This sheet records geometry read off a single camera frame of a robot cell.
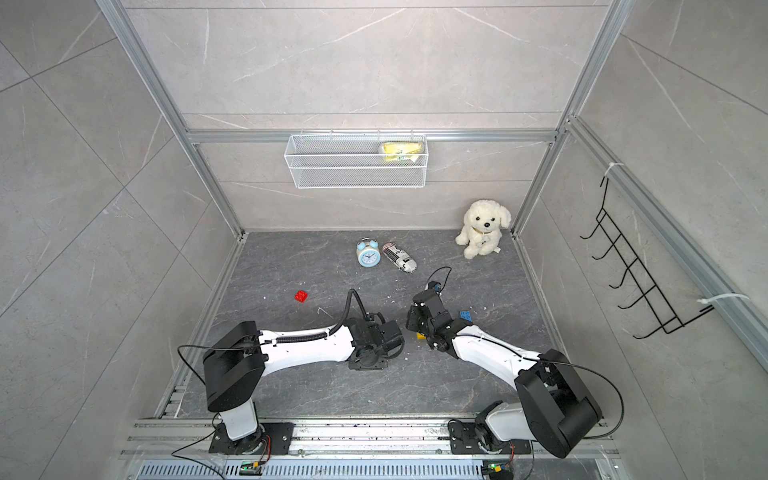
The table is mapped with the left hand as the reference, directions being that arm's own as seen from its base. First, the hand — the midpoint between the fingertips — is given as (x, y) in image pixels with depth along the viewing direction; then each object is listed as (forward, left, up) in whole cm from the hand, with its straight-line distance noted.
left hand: (383, 359), depth 83 cm
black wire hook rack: (-4, -59, +29) cm, 66 cm away
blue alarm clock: (+37, +5, +3) cm, 37 cm away
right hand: (+12, -10, +3) cm, 16 cm away
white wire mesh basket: (+60, +7, +26) cm, 66 cm away
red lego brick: (+23, +28, -3) cm, 36 cm away
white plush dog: (+41, -36, +13) cm, 56 cm away
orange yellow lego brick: (+2, -10, +9) cm, 14 cm away
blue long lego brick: (+14, -27, -2) cm, 31 cm away
